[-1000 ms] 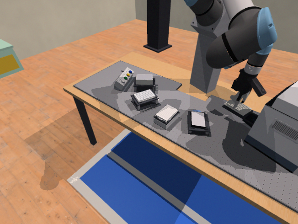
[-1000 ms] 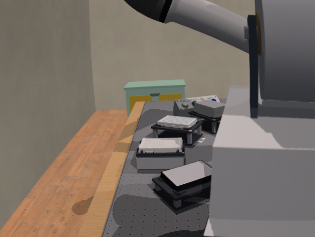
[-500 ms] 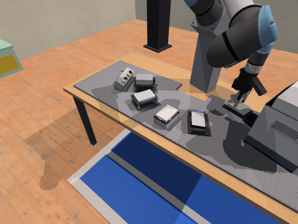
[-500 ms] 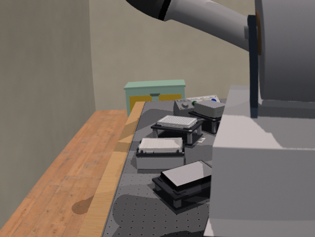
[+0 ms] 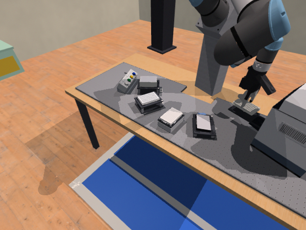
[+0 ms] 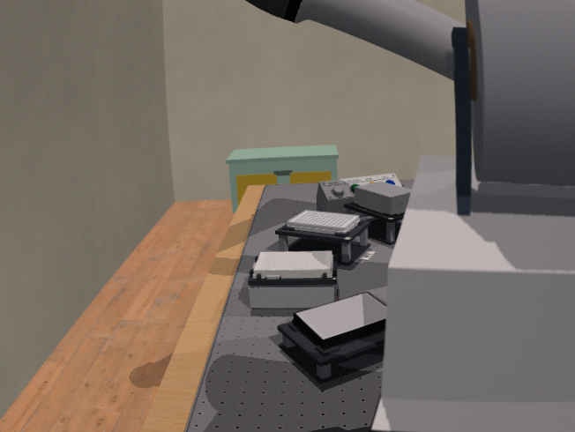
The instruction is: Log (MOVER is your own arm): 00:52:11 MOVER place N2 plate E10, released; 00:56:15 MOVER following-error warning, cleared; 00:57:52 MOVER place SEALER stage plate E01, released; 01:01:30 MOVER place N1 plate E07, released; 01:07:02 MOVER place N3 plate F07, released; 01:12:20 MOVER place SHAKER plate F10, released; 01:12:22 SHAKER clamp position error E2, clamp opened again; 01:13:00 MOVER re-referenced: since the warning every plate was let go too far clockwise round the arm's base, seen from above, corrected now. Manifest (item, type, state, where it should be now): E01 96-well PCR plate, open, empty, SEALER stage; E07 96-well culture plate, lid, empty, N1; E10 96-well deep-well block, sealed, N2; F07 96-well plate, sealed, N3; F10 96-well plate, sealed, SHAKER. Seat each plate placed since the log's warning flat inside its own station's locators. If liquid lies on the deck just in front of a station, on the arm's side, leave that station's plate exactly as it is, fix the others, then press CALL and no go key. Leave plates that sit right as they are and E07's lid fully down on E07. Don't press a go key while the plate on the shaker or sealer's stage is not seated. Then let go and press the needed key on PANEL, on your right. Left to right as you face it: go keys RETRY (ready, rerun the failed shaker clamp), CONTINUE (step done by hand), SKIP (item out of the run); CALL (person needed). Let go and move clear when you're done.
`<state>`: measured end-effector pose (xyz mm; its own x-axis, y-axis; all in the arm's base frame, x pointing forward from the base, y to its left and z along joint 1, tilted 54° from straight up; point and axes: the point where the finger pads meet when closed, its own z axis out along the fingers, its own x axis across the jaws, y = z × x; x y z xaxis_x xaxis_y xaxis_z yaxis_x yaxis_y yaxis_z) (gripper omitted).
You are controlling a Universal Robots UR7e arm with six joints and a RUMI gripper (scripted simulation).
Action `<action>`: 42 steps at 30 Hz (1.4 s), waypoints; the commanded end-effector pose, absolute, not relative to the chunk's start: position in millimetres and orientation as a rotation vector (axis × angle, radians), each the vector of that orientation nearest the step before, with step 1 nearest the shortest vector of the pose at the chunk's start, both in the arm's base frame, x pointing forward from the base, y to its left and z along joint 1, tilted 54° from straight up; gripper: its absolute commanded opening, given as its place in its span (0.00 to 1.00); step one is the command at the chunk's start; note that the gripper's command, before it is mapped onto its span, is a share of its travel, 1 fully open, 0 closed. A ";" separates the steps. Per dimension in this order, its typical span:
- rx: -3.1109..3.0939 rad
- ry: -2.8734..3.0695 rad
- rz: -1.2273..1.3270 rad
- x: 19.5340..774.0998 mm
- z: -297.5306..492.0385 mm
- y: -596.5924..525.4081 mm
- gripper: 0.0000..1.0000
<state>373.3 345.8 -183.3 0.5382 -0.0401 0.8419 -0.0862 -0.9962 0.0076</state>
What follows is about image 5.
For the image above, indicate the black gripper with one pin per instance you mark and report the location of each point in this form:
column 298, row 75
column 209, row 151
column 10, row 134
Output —
column 250, row 84

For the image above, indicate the grey button panel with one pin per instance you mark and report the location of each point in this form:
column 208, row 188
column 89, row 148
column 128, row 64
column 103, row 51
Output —
column 127, row 82

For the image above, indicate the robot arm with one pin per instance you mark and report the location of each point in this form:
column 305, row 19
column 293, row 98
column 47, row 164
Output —
column 261, row 24

